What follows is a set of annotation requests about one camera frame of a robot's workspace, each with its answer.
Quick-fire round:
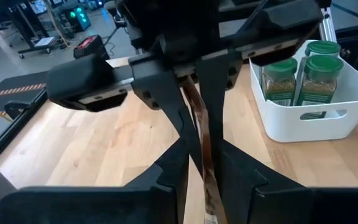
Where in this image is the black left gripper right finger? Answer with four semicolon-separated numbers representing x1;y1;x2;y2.
215;139;358;224

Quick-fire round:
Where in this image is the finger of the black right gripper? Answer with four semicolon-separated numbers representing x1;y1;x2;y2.
195;49;244;147
129;57;199;141

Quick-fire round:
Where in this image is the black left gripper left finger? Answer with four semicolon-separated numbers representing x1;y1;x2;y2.
0;136;198;224

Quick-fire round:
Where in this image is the brown taco seasoning pouch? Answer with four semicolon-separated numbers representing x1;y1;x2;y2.
180;76;229;224

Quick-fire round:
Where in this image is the black box colourful top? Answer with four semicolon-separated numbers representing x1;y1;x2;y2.
72;34;111;61

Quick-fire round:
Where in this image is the green-lit computer tower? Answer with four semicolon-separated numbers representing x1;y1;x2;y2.
63;5;92;32

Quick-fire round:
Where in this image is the black striped-edge floor mat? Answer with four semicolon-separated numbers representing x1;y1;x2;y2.
0;70;48;121

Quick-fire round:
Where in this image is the black rounded corner cap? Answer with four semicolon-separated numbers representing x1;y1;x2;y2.
3;100;31;119

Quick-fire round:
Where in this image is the black rolling desk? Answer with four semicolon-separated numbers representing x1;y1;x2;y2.
0;0;60;60

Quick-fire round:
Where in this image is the white plastic handled bin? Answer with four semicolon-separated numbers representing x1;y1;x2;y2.
249;39;358;144

